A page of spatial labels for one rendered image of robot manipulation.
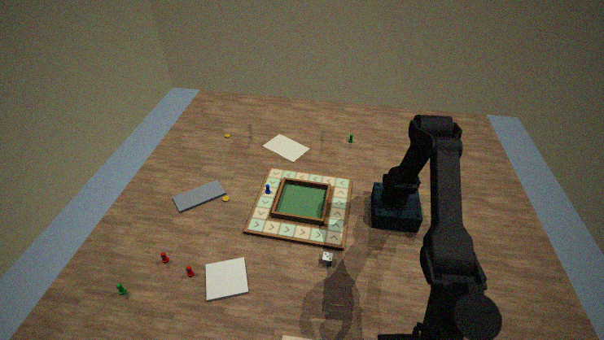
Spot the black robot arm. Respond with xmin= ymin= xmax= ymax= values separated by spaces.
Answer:
xmin=381 ymin=115 xmax=502 ymax=340

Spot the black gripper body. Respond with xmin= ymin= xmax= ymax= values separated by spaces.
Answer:
xmin=416 ymin=318 xmax=464 ymax=340

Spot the white die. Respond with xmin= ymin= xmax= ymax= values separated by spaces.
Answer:
xmin=322 ymin=251 xmax=333 ymax=267

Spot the white flat square tile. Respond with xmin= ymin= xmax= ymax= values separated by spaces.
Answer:
xmin=205 ymin=257 xmax=248 ymax=302

